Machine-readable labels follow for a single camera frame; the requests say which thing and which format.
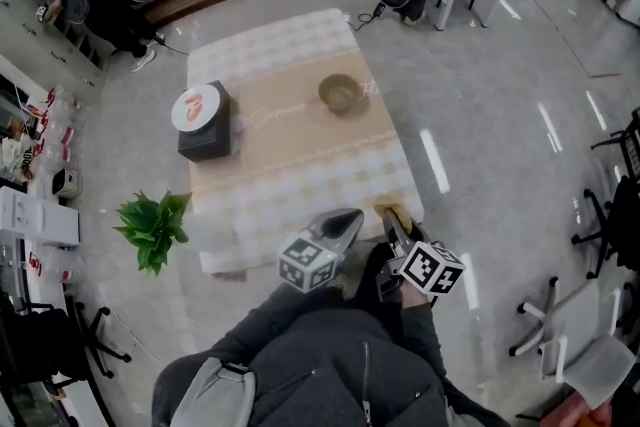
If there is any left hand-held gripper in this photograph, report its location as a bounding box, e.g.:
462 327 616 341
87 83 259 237
277 208 365 294

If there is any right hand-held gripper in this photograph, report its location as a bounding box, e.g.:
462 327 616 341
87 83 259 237
375 207 467 307

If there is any yellow sponge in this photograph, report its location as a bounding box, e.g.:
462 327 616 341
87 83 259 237
373 195 415 234

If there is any brown ceramic bowl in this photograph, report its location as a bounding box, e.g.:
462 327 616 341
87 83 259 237
317 73 362 113

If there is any person's right forearm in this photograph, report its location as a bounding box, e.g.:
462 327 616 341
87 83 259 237
398 287 450 384

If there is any person's left forearm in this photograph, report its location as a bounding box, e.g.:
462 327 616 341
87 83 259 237
214 283 346 369

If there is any checkered beige tablecloth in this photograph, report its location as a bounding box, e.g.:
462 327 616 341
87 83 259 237
186 7 426 277

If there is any person's dark jacket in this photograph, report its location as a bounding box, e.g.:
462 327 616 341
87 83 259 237
151 283 511 427

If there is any black box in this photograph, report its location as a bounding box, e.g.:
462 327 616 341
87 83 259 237
177 79 234 163

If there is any white round plate red print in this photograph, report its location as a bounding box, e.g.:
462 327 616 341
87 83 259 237
170 83 222 133

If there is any green potted plant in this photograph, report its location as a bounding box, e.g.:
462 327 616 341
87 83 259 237
113 189 194 278

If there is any grey bag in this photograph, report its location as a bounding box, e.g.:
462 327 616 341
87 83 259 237
169 356 257 427

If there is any black office chair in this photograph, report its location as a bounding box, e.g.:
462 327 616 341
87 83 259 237
0 293 133 416
570 107 640 282

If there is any white office chair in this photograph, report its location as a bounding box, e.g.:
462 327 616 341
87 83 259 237
508 276 637 410

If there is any small white appliance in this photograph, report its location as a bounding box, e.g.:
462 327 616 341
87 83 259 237
51 168 83 200

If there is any white shelf unit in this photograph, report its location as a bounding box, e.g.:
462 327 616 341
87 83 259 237
0 2 107 89

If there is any black power adapter cable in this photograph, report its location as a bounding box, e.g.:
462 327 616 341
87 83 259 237
347 1 387 34

